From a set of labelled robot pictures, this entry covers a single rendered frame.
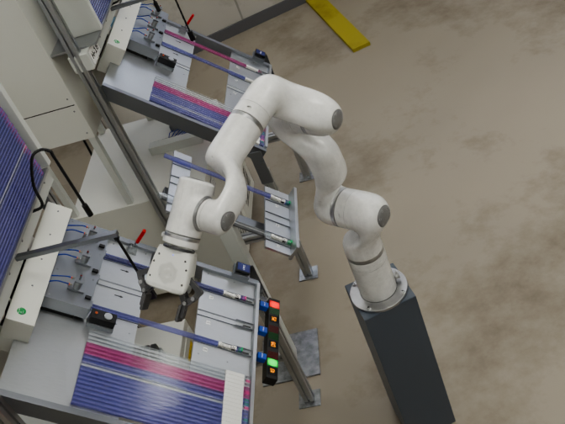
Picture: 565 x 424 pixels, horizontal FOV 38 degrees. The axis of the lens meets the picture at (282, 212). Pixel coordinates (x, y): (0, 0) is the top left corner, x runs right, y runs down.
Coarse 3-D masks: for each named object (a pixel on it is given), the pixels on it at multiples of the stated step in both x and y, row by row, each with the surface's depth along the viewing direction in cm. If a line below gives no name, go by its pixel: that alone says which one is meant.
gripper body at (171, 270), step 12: (156, 252) 186; (168, 252) 185; (180, 252) 184; (192, 252) 186; (156, 264) 186; (168, 264) 185; (180, 264) 184; (192, 264) 185; (156, 276) 186; (168, 276) 185; (180, 276) 184; (192, 276) 186; (156, 288) 186; (168, 288) 185; (180, 288) 184
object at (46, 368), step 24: (120, 264) 261; (144, 264) 266; (96, 288) 250; (120, 288) 254; (48, 312) 237; (48, 336) 231; (72, 336) 234; (120, 336) 241; (24, 360) 222; (48, 360) 225; (72, 360) 228; (0, 384) 214; (24, 384) 217; (48, 384) 220; (72, 384) 223
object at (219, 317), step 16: (208, 272) 275; (224, 288) 273; (240, 288) 277; (208, 304) 265; (224, 304) 268; (240, 304) 271; (208, 320) 260; (224, 320) 263; (240, 320) 265; (208, 336) 255; (224, 336) 258; (240, 336) 261; (192, 352) 248; (208, 352) 251; (224, 352) 253; (240, 352) 255; (224, 368) 249; (240, 368) 252
